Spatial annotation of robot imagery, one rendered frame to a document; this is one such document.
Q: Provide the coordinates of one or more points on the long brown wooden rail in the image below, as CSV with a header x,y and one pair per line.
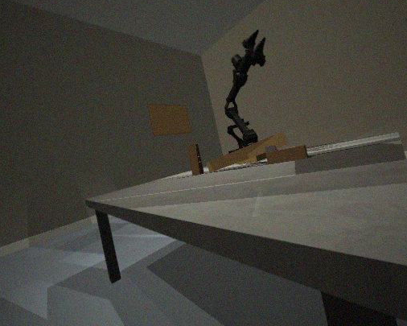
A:
x,y
248,152

